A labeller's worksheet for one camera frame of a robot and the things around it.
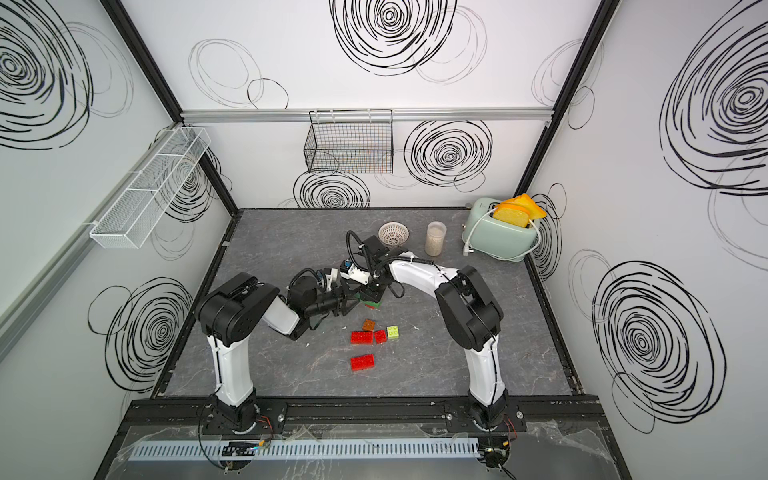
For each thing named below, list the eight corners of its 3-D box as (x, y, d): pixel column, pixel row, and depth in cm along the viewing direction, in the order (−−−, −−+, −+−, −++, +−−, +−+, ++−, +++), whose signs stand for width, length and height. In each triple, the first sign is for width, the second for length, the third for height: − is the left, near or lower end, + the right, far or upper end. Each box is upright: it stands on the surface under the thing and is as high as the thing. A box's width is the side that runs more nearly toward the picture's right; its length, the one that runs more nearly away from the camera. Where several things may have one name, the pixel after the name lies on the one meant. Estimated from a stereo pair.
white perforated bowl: (378, 245, 111) (378, 237, 107) (379, 229, 116) (378, 221, 112) (408, 245, 111) (409, 237, 107) (408, 229, 116) (408, 221, 112)
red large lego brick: (352, 372, 83) (351, 370, 81) (350, 361, 85) (349, 358, 83) (376, 366, 84) (375, 363, 82) (373, 355, 86) (373, 352, 84)
